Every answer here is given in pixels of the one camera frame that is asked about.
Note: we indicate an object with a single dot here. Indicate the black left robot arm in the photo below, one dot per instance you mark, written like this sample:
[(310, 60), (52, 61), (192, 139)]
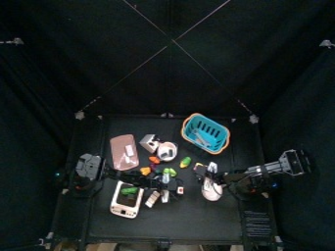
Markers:
[(90, 166)]

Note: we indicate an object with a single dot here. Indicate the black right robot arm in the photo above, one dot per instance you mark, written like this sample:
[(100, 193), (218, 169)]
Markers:
[(266, 168)]

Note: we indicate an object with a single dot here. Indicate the white red sushi piece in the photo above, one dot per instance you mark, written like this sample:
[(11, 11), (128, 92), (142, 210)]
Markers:
[(180, 190)]

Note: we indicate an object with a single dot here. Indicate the small white toy piece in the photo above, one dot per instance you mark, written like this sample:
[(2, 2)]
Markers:
[(126, 159), (128, 150)]

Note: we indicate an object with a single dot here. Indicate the white rectangular toy block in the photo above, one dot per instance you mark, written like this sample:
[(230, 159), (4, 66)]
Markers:
[(164, 196), (152, 198)]

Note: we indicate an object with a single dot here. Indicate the white toy bottle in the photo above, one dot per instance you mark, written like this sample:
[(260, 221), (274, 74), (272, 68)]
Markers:
[(212, 167)]

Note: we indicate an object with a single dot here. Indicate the green toy vegetable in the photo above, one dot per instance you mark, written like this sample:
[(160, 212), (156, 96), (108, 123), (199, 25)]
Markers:
[(170, 171)]

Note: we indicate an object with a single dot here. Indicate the green yellow toy corn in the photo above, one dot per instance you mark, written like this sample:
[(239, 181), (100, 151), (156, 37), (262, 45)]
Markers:
[(186, 162)]

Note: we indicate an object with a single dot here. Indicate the yellow orange toy food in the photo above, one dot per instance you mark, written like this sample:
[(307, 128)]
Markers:
[(146, 170)]

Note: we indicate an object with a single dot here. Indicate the pinkish white toy cup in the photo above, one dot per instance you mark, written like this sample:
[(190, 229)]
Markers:
[(211, 192)]

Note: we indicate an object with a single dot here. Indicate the green toy food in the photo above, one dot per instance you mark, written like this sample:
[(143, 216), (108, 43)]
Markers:
[(128, 190)]

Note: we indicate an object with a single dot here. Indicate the white bowl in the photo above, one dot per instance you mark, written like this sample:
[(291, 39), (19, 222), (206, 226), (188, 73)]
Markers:
[(167, 151)]

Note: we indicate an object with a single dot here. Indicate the grey utensil toy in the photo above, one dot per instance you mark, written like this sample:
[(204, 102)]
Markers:
[(199, 137)]

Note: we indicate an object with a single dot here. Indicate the teal basket with orange rim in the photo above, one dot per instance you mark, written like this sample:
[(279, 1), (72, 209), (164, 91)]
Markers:
[(206, 133)]

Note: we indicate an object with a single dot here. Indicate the pink cutting board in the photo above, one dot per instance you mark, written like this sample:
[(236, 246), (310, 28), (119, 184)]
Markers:
[(123, 152)]

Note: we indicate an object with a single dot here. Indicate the grey white toy box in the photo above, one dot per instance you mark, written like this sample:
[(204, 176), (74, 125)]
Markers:
[(148, 142)]

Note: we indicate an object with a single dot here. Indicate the white printed label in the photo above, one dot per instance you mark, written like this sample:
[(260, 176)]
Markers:
[(256, 224)]

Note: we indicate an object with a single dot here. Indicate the metal frame corner bracket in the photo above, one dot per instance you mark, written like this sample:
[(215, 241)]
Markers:
[(326, 43), (16, 41), (254, 118), (80, 115)]

